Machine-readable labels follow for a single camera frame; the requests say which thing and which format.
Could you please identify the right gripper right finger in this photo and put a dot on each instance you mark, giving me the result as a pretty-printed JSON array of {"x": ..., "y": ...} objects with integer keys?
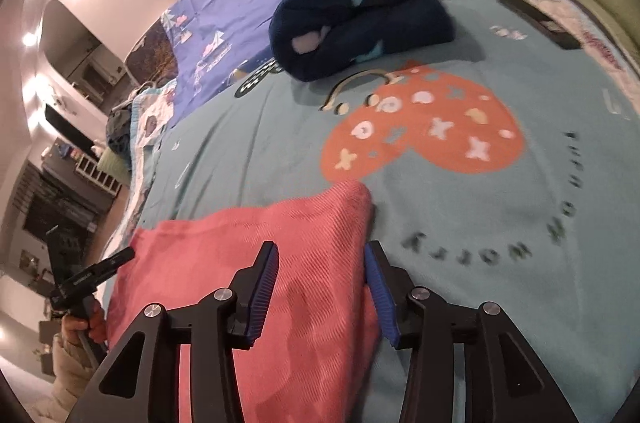
[{"x": 505, "y": 380}]

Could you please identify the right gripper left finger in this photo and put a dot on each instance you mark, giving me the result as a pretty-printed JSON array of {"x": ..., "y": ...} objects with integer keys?
[{"x": 138, "y": 381}]

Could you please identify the beige left sleeve forearm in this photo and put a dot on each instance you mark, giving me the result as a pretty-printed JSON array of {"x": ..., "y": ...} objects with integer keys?
[{"x": 73, "y": 371}]

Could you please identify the pile of grey clothes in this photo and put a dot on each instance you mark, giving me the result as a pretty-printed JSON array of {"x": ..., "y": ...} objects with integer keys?
[{"x": 117, "y": 129}]

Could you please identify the left hand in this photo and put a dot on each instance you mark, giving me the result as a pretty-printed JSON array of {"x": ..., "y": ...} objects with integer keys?
[{"x": 94, "y": 326}]

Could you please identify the white shelf rack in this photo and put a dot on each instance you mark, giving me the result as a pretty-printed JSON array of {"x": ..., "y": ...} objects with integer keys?
[{"x": 88, "y": 169}]

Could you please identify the white patterned quilt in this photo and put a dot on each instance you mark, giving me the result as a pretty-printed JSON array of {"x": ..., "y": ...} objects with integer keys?
[{"x": 150, "y": 117}]

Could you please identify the teal cartoon blanket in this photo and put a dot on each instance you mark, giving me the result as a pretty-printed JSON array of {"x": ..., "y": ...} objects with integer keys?
[{"x": 498, "y": 167}]

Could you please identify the black phone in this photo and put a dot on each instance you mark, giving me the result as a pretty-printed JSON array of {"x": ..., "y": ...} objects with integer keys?
[{"x": 543, "y": 23}]

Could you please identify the navy star fleece garment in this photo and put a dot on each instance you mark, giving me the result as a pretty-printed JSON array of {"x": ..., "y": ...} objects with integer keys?
[{"x": 315, "y": 39}]

